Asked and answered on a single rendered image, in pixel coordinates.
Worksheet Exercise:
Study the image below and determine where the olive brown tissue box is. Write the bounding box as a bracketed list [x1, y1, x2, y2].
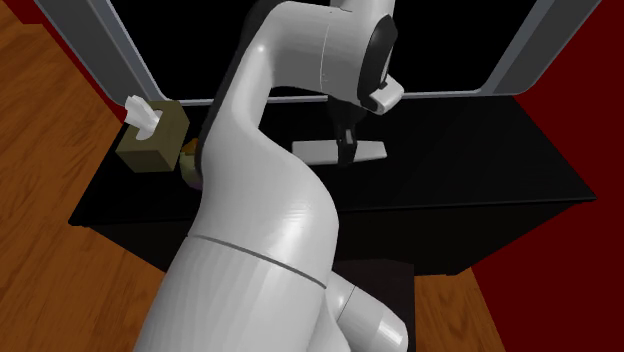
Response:
[115, 100, 191, 174]

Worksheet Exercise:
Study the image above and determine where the small olive orange purple object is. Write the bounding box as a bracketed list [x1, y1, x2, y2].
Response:
[178, 137, 204, 191]

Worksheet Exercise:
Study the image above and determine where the black television cabinet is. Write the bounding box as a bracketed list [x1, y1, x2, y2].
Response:
[68, 94, 599, 277]

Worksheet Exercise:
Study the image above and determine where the grey framed television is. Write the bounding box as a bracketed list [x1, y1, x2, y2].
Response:
[32, 0, 604, 167]

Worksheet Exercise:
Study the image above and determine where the white tissue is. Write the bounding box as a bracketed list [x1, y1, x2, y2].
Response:
[124, 95, 164, 139]

